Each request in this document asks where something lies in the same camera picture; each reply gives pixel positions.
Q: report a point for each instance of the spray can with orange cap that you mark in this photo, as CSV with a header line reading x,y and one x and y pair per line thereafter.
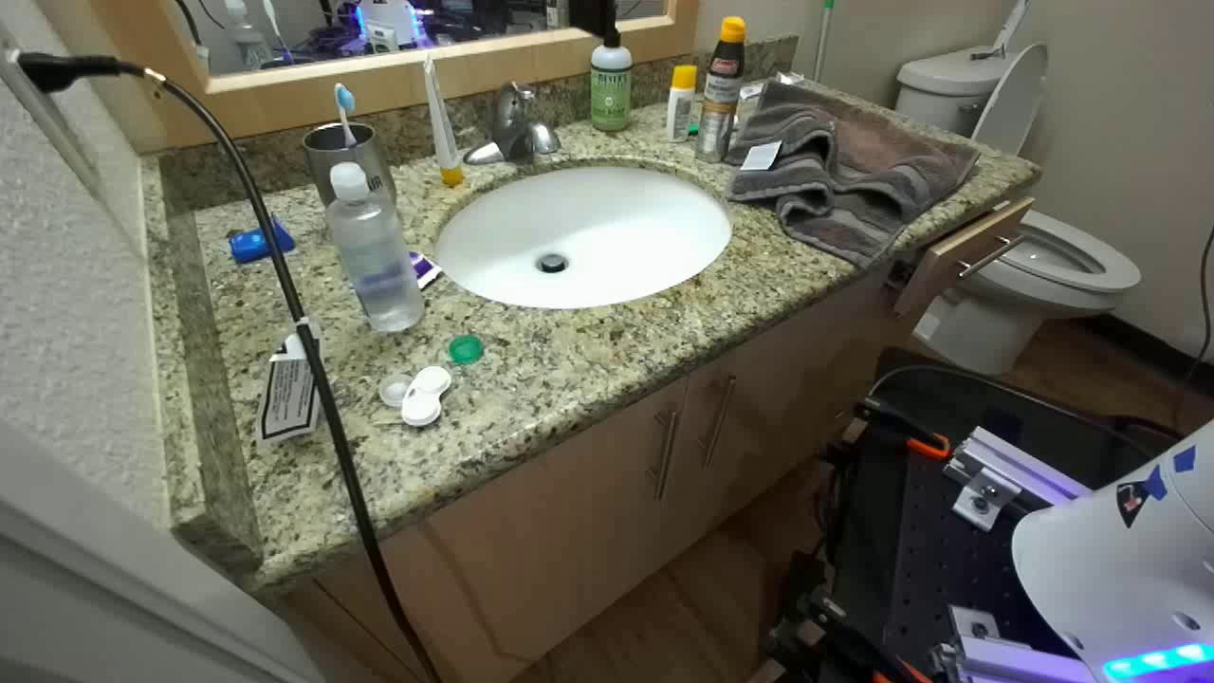
x,y
721,97

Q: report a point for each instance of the silver robot mounting bracket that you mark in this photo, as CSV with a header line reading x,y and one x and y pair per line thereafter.
x,y
1007,480

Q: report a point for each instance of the green lens case cap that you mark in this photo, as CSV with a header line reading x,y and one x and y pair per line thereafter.
x,y
468,350

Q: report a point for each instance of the small bottle with yellow cap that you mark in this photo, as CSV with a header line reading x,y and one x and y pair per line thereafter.
x,y
681,98

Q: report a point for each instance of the grey brown towel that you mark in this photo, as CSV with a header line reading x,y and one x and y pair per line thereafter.
x,y
859,173

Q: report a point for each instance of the green soap pump bottle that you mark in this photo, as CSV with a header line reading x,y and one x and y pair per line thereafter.
x,y
614,84

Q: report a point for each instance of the clear bottle with white cap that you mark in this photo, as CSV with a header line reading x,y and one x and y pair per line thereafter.
x,y
377,259

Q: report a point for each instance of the black robot cart table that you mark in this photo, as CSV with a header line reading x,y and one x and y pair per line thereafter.
x,y
912,556

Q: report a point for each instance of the white and blue toothbrush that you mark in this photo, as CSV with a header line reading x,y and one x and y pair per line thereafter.
x,y
343,108

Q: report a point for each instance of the white oval sink basin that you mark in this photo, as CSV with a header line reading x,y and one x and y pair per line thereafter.
x,y
607,227

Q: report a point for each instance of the green and white pole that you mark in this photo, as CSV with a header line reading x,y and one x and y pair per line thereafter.
x,y
830,31

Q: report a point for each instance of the small purple packet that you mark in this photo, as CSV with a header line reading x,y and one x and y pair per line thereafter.
x,y
428,270

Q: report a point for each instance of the chrome sink faucet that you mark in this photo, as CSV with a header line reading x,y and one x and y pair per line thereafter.
x,y
519,125

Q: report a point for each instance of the wood framed wall mirror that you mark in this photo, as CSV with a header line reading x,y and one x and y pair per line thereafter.
x,y
380,77

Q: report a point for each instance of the small blue plastic object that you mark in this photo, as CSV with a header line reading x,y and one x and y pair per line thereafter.
x,y
256,239

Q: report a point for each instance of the white toilet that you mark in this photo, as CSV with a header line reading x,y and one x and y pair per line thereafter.
x,y
1049,270

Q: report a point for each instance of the white contact lens case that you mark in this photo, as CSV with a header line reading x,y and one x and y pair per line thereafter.
x,y
423,394

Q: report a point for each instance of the metal toothbrush cup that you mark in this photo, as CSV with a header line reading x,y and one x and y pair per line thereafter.
x,y
322,155

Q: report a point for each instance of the wooden vanity cabinet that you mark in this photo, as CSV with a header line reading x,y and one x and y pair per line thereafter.
x,y
555,542

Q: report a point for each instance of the white tube with yellow cap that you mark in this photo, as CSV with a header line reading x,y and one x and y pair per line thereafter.
x,y
439,117

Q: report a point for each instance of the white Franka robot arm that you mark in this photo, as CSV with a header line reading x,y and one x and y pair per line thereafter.
x,y
1119,574

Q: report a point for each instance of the open wooden vanity drawer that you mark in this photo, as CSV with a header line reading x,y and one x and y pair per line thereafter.
x,y
954,251

